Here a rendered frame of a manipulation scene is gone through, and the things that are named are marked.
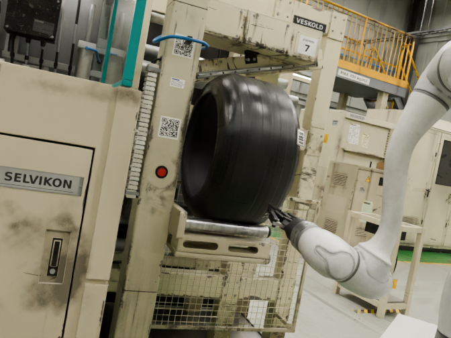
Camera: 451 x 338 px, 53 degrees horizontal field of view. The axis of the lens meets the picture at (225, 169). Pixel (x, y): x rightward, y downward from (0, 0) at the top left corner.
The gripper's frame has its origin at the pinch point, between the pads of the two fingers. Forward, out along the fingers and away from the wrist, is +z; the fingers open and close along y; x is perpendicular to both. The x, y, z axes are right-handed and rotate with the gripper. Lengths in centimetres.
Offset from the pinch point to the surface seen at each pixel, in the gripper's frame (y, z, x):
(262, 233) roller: -7.2, 17.8, 14.4
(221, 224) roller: 9.2, 18.2, 13.0
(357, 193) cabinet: -315, 370, 66
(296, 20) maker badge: -37, 96, -76
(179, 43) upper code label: 34, 34, -46
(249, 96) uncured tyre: 9.8, 19.5, -33.9
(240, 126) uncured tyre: 13.4, 12.2, -23.7
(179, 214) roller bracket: 26.4, 15.0, 10.2
